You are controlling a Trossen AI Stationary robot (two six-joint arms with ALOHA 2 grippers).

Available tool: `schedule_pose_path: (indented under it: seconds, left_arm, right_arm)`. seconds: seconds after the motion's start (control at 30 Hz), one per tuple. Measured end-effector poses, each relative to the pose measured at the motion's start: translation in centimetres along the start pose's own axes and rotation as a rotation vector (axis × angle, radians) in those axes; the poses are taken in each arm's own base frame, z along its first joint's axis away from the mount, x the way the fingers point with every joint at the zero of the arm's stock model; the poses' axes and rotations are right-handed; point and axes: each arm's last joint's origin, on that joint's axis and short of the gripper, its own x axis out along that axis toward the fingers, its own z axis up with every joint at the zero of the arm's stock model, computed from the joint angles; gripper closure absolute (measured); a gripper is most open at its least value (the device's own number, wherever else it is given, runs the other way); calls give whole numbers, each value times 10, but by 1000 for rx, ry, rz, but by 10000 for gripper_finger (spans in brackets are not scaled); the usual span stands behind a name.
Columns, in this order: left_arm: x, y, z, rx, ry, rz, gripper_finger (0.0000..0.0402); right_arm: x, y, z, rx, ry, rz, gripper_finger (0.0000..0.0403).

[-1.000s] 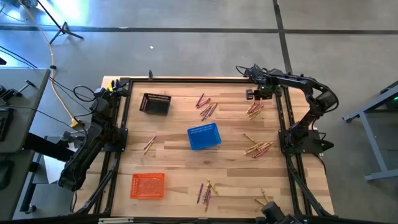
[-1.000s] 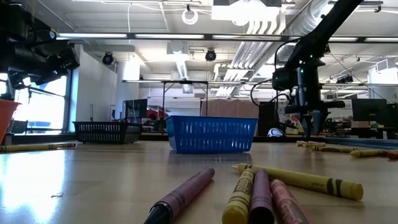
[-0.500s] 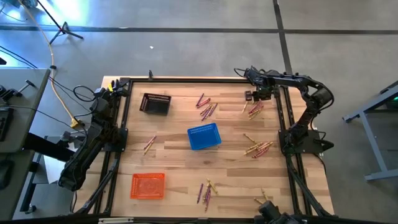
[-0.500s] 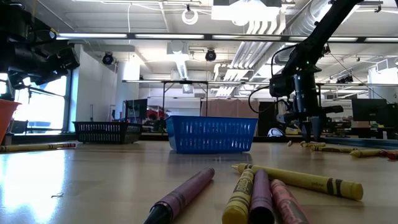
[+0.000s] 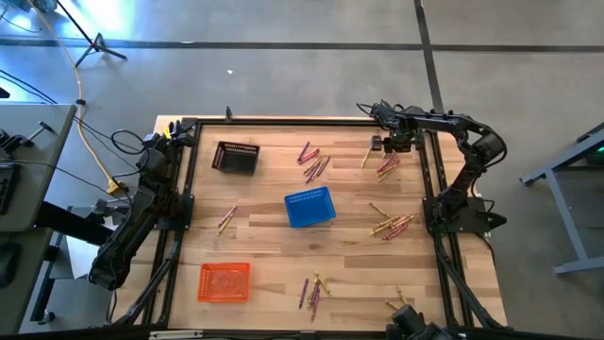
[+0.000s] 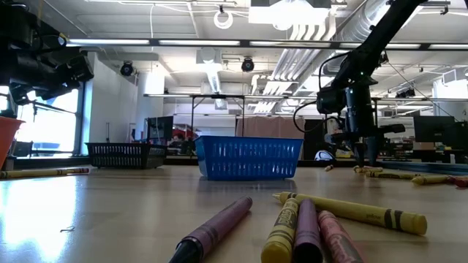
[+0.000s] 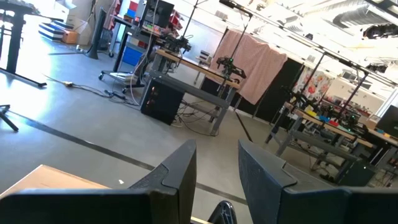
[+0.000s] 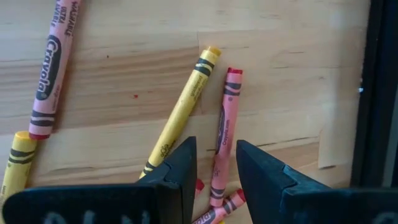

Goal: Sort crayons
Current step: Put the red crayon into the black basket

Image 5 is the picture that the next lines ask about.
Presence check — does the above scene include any black keyboard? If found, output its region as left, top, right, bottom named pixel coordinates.
left=0, top=162, right=23, bottom=217

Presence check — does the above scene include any silver metal bracket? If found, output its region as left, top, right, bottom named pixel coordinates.
left=148, top=330, right=205, bottom=340

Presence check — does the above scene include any black aluminium table frame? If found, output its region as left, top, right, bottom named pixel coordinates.
left=112, top=116, right=509, bottom=340

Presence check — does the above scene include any black desk clamp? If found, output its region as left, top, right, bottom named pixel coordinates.
left=0, top=121, right=57, bottom=153

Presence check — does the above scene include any black desk pad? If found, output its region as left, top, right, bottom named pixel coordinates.
left=0, top=243, right=23, bottom=289

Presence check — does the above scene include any black bulky device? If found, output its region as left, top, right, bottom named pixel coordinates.
left=385, top=304, right=455, bottom=340

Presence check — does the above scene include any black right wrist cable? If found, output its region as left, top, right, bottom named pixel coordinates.
left=356, top=100, right=379, bottom=119

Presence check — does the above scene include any grey-blue table frame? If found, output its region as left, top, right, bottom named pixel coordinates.
left=518, top=121, right=604, bottom=277

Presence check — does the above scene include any grey desk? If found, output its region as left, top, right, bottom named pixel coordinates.
left=0, top=226, right=54, bottom=336
left=0, top=103, right=78, bottom=233

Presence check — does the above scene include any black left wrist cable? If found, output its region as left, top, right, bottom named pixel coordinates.
left=110, top=129, right=148, bottom=157

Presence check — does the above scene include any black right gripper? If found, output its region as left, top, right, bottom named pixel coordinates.
left=371, top=123, right=425, bottom=154

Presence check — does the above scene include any black tripod stand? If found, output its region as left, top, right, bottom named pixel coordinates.
left=53, top=0, right=128, bottom=70

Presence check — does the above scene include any black plastic basket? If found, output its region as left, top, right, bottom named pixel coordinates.
left=210, top=140, right=261, bottom=177

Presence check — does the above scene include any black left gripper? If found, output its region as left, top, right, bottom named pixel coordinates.
left=149, top=118, right=199, bottom=175

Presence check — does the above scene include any black desk leg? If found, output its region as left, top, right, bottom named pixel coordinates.
left=35, top=200, right=114, bottom=247

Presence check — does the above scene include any orange plastic basket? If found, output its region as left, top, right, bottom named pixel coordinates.
left=196, top=262, right=252, bottom=304

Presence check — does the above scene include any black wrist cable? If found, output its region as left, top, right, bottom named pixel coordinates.
left=356, top=100, right=379, bottom=119
left=110, top=129, right=148, bottom=157

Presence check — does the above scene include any white paper sheet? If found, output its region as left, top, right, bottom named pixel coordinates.
left=64, top=233, right=104, bottom=281

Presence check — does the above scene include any blue plastic basket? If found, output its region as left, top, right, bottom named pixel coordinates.
left=283, top=185, right=338, bottom=230

